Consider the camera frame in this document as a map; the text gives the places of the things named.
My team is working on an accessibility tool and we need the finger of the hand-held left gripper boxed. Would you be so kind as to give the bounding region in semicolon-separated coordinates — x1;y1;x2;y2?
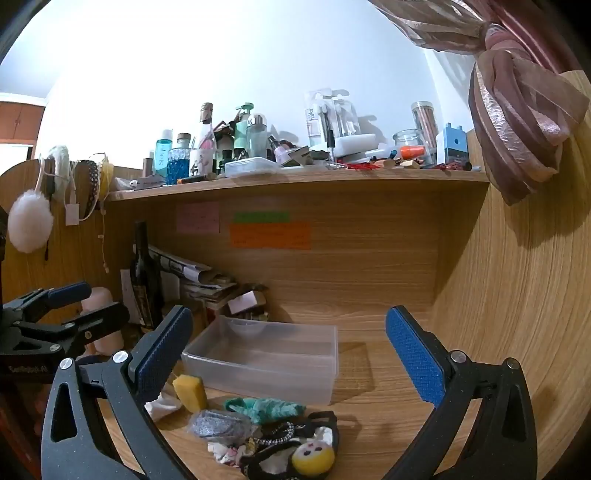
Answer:
13;302;130;357
2;281;92;325

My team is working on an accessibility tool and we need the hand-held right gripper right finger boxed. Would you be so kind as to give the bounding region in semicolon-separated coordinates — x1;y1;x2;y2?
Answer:
383;305;539;480

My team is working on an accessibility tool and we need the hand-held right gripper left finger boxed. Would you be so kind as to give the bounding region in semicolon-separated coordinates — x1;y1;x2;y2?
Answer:
41;305;194;480

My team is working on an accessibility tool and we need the pink pillar candle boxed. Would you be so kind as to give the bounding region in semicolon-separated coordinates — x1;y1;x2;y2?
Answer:
78;286;125;357

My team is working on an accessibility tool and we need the yellow sponge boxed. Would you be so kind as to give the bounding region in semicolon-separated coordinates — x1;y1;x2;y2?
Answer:
172;375;208;413

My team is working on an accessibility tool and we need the white crumpled cloth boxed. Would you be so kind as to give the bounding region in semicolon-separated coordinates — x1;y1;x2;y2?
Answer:
144;391;184;421

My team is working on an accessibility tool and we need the dark wine bottle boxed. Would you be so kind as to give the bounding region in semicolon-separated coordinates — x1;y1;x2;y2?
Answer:
129;221;164;331

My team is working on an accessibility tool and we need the stack of papers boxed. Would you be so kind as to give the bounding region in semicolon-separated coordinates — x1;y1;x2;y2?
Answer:
148;244;242;306

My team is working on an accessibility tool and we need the white fluffy pompom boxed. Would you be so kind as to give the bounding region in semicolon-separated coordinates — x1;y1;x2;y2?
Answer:
8;189;55;254

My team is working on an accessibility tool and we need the grey glitter pouch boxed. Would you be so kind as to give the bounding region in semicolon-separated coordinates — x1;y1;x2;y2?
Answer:
188;408;253;439

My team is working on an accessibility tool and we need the small cardboard box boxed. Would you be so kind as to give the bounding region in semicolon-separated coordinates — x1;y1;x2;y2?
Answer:
226;288;269;320

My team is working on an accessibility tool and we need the clear plastic storage box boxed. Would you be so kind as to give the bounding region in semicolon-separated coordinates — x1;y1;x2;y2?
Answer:
181;315;339;405

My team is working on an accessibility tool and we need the dotted dark headband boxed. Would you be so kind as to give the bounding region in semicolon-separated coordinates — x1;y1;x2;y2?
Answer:
73;159;101;221

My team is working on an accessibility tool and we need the patterned white cloth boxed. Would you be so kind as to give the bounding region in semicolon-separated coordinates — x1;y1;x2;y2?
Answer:
207;436;259;467

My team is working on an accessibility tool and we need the yellow headband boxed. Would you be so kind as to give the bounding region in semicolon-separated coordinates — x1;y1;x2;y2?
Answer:
98;154;112;195

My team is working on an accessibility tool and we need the white fluffy headband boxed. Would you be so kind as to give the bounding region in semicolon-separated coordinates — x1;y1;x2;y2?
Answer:
45;145;73;195

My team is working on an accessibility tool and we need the teal fabric scrunchie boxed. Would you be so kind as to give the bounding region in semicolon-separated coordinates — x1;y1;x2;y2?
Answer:
224;397;306;426

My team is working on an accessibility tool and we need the pink sticky note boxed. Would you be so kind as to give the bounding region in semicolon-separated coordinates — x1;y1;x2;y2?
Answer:
176;201;221;233

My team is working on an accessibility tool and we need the yellow round plush face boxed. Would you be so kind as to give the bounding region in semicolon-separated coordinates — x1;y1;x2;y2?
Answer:
291;440;336;477

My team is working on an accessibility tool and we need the orange sticky note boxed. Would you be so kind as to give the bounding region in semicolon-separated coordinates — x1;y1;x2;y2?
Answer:
229;222;312;251

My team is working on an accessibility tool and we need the blue liquid bottle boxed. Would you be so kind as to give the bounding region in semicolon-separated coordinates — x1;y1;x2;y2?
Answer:
154;130;174;184

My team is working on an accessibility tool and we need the blue bead jar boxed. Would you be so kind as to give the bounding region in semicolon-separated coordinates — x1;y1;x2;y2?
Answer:
167;133;191;186

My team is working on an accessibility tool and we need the green sticky note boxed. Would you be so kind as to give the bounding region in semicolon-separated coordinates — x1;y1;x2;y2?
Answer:
233;211;291;224

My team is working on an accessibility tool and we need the wooden cabinet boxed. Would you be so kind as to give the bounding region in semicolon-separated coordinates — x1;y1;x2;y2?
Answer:
0;93;47;145

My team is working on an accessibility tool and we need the white printed cup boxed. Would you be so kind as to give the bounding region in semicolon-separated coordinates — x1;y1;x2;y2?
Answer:
189;147;217;176

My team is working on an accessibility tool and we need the clear lidded plastic box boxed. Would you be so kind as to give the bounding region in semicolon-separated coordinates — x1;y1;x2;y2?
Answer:
224;156;283;179

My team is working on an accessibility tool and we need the wooden shelf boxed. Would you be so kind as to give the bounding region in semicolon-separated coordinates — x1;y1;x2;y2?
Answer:
106;165;491;202

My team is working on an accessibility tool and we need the blue plastic box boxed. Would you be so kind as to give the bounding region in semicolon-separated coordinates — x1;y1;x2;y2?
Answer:
436;123;470;167

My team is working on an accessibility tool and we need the short glass jar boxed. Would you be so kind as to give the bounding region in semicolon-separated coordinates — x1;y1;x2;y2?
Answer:
393;128;424;162

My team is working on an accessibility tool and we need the white foam box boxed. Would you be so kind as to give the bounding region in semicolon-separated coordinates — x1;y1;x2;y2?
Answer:
334;133;387;162

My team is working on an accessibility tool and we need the brown capped bottle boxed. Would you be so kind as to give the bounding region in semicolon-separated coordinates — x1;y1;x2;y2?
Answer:
199;102;214;149

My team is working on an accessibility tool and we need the tall clear jar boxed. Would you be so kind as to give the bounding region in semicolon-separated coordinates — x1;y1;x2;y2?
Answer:
410;101;437;165

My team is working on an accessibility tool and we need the teal pump bottle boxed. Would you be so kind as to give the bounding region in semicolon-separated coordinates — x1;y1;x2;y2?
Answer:
233;102;255;160

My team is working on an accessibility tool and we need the frosted clear bottle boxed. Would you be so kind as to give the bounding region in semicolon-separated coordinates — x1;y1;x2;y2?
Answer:
246;113;269;160

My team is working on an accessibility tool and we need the clear blister pack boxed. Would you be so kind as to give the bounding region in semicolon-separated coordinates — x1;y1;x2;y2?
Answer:
304;87;361;149

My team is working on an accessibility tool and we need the pink curtain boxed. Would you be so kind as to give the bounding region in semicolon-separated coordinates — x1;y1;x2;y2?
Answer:
368;0;591;206

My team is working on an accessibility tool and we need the black white beaded bracelet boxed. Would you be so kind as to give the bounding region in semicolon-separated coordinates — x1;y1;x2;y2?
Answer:
257;421;297;446

